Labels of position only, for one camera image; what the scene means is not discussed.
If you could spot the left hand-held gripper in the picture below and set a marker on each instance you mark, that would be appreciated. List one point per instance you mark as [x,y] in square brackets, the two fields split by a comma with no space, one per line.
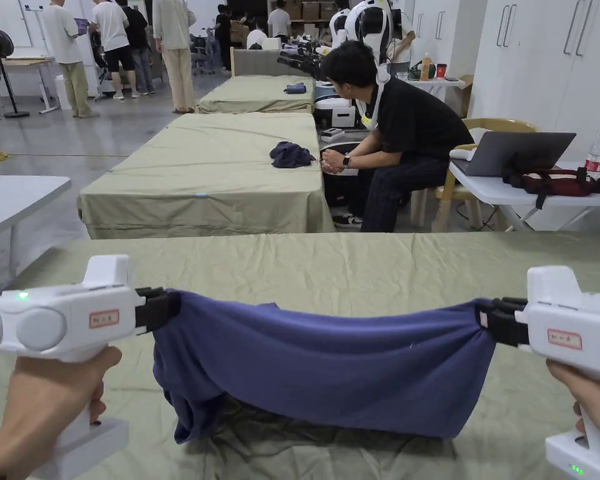
[55,320]

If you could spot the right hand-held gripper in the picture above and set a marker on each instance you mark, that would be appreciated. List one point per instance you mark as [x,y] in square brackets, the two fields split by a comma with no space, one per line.
[570,325]

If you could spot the dark blue shirt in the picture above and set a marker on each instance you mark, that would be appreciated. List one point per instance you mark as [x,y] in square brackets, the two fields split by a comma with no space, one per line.
[330,365]

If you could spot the person's right hand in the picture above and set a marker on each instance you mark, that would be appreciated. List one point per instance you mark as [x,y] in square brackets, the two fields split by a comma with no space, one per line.
[592,390]

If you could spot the person's left hand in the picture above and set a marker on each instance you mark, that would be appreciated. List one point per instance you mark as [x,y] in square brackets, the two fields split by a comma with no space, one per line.
[50,395]

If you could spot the bed with pale green sheet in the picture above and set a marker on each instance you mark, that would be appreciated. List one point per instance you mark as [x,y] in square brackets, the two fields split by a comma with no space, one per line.
[330,265]
[205,180]
[250,95]

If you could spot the bunched dark blue garment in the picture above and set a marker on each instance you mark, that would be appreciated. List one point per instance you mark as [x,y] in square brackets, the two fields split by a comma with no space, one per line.
[290,156]

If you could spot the small dark blue garment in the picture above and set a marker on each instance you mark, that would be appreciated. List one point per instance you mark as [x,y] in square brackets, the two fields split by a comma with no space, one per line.
[295,88]

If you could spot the white wardrobe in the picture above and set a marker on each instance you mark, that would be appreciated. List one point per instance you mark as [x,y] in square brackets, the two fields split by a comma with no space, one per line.
[530,60]

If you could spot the white robot with black arms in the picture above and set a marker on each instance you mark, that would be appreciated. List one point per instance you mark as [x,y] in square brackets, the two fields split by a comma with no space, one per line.
[337,112]

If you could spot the grey padded headboard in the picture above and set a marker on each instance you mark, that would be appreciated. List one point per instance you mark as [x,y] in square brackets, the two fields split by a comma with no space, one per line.
[260,62]

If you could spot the white desk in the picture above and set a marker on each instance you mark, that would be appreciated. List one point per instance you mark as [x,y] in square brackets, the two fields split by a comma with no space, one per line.
[25,62]

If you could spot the group of people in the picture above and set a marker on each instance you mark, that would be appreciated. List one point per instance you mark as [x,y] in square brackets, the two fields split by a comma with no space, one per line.
[279,20]

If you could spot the black standing fan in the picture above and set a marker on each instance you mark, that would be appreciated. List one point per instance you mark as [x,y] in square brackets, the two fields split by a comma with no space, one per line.
[0,42]

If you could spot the white humanoid robot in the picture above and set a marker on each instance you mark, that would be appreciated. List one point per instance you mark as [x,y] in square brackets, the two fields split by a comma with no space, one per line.
[372,22]
[337,25]

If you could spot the shelf with cartons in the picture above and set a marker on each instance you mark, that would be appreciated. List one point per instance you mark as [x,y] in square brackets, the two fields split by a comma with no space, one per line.
[310,10]

